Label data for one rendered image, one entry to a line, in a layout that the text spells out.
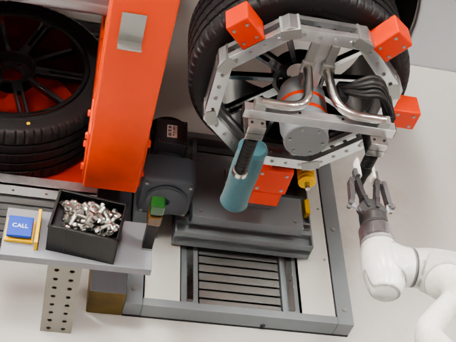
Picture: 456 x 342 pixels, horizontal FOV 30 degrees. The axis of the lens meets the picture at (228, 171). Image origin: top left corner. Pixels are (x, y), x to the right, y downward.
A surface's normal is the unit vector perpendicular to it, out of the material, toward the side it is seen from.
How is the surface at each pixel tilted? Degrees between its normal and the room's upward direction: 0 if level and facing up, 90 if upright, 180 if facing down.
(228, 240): 90
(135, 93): 90
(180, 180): 22
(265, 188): 90
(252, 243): 90
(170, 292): 0
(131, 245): 0
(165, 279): 0
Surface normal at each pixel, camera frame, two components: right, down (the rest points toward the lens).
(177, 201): 0.03, 0.75
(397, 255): 0.29, -0.63
